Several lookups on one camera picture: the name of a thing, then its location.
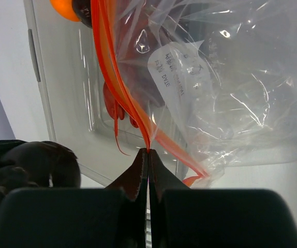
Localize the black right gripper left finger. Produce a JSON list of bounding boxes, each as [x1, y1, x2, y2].
[[107, 148, 148, 247]]

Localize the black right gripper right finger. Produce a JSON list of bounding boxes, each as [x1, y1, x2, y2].
[[148, 149, 189, 247]]

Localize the clear zip top bag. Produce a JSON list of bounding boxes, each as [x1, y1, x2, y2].
[[91, 1, 297, 187]]

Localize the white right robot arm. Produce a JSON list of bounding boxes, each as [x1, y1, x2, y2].
[[0, 141, 185, 247]]

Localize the red plastic lobster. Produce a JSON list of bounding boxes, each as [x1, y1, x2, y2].
[[102, 82, 129, 156]]

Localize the clear grey plastic tray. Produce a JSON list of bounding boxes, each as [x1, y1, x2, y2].
[[24, 1, 145, 185]]

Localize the peach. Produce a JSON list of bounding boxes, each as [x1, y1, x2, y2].
[[50, 0, 80, 22]]

